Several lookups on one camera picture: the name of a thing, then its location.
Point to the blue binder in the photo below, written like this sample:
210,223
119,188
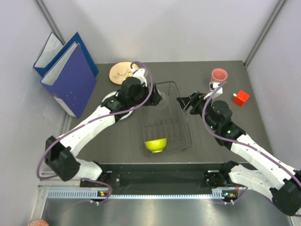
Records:
70,81
53,49

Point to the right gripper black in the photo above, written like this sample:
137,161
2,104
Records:
196,100

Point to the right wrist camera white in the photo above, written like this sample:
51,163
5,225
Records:
215,93

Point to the red cube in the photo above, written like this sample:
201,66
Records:
240,98

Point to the yellow-green bowl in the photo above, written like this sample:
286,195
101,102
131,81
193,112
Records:
156,146

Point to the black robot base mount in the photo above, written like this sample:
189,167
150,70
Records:
163,178

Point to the black wire dish rack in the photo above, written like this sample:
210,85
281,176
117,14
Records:
172,125

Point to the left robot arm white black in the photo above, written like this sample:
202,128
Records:
61,153

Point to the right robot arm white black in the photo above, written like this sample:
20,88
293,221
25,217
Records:
254,153

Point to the front blue binder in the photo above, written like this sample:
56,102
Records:
70,81

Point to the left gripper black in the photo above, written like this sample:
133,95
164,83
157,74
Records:
154,98

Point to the pink cup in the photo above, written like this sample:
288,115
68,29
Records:
218,75
213,85

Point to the clear wine glass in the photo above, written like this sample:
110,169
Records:
166,101

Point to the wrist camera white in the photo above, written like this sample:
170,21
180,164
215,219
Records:
141,74
215,93

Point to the beige floral plate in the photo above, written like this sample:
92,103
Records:
119,72

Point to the rear blue binder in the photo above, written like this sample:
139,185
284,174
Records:
53,49

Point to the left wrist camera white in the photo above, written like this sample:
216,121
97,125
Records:
141,74

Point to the aluminium rail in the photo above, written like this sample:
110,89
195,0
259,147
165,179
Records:
83,187

